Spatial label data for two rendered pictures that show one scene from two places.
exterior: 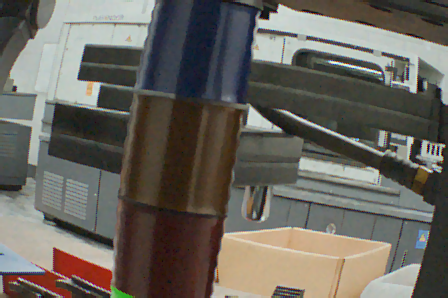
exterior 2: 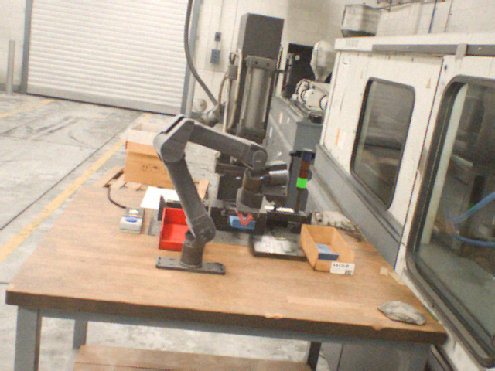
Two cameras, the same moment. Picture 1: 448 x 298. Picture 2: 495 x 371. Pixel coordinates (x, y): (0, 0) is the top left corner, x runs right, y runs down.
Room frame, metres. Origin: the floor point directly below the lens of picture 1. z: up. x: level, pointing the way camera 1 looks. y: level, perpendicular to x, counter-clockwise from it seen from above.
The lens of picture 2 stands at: (1.66, 1.63, 1.54)
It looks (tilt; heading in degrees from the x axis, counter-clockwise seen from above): 14 degrees down; 236
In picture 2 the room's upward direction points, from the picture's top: 9 degrees clockwise
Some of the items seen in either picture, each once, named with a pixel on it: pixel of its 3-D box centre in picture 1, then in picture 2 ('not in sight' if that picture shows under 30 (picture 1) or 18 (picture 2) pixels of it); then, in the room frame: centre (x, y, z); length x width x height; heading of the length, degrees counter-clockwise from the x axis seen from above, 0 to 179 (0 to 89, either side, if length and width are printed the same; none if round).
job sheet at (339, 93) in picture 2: not in sight; (341, 83); (-0.72, -1.01, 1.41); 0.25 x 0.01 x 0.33; 60
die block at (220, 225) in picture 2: not in sight; (236, 218); (0.60, 0.04, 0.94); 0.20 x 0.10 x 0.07; 153
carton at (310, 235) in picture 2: not in sight; (326, 249); (0.43, 0.34, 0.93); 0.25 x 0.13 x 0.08; 63
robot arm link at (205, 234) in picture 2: not in sight; (197, 233); (0.91, 0.32, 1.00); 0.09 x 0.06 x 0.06; 79
